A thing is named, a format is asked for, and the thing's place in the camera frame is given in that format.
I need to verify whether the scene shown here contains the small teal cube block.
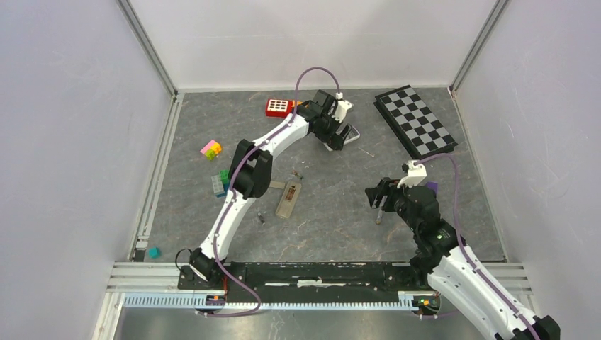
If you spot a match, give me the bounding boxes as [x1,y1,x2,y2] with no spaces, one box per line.
[147,247,162,259]

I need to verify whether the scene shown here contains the beige battery cover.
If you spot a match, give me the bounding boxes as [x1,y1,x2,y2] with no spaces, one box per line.
[269,181,286,189]

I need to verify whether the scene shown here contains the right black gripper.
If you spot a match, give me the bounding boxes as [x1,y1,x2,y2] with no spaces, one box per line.
[364,176,420,232]

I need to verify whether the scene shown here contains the purple cube block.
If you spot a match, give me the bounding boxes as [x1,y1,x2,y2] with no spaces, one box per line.
[425,182,438,193]

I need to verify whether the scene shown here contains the black grey chessboard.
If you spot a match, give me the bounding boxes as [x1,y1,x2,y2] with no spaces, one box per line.
[373,85,458,160]

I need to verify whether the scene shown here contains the green blue grey blocks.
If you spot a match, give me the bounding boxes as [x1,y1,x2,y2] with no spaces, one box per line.
[211,169,230,198]

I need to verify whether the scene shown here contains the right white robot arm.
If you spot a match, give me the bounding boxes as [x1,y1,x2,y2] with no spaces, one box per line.
[365,178,561,339]

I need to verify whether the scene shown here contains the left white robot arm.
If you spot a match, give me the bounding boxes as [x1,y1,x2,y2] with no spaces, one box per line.
[189,90,353,289]

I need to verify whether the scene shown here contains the white remote control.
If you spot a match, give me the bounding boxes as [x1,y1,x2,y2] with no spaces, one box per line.
[335,124,361,146]

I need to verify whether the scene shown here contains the clear handle screwdriver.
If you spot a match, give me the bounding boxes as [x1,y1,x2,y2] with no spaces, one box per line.
[376,195,388,225]

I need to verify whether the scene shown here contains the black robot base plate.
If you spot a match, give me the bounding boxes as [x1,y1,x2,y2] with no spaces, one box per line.
[177,262,432,302]

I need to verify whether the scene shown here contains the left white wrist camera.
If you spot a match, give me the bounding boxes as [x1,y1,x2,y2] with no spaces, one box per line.
[332,92,353,123]

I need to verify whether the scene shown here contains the pink yellow green blocks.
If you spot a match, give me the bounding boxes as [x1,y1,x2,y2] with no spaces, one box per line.
[200,140,223,160]

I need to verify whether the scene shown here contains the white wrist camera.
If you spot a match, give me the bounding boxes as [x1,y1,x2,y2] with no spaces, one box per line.
[397,159,427,188]
[332,92,353,123]

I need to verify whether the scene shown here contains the red white window block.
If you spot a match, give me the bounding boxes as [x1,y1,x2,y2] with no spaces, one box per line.
[265,98,294,118]

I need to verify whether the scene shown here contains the white slotted cable duct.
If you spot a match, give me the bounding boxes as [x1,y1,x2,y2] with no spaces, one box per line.
[123,293,418,312]

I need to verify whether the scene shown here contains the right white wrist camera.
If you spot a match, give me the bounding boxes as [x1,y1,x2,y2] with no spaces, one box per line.
[397,159,427,188]

